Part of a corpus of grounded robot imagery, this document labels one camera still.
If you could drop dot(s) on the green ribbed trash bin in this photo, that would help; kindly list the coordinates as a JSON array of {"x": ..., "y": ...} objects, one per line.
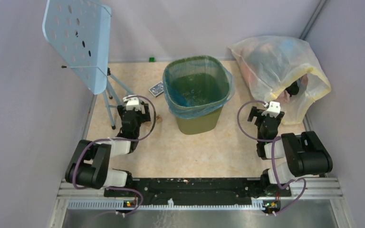
[{"x": 198, "y": 104}]

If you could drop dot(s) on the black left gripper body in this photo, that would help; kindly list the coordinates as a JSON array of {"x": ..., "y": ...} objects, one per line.
[{"x": 142, "y": 118}]

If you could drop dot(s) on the small dark card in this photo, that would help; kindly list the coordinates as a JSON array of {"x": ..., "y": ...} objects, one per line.
[{"x": 157, "y": 89}]

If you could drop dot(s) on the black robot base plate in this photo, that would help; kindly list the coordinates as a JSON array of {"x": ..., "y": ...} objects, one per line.
[{"x": 198, "y": 191}]

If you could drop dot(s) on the light blue perforated stand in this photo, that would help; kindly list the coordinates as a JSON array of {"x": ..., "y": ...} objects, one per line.
[{"x": 79, "y": 30}]

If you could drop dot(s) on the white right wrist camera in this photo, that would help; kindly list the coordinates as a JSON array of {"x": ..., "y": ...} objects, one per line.
[{"x": 273, "y": 109}]

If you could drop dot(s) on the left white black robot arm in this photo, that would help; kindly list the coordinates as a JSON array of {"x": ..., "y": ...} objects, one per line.
[{"x": 89, "y": 165}]

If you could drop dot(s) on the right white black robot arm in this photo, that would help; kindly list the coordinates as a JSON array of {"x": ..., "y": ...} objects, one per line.
[{"x": 304, "y": 153}]

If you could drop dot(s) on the large translucent yellow bag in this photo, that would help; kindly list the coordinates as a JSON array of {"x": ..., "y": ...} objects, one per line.
[{"x": 282, "y": 69}]

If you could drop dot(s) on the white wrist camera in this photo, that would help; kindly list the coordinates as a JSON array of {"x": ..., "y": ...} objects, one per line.
[
  {"x": 132, "y": 103},
  {"x": 273, "y": 109}
]

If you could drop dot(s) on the blue plastic trash bag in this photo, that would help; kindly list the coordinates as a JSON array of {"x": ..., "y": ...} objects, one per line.
[{"x": 198, "y": 91}]

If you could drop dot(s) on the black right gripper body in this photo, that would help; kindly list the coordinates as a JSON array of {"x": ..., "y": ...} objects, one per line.
[{"x": 255, "y": 112}]

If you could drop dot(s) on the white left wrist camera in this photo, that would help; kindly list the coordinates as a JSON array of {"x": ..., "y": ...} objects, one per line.
[{"x": 132, "y": 103}]

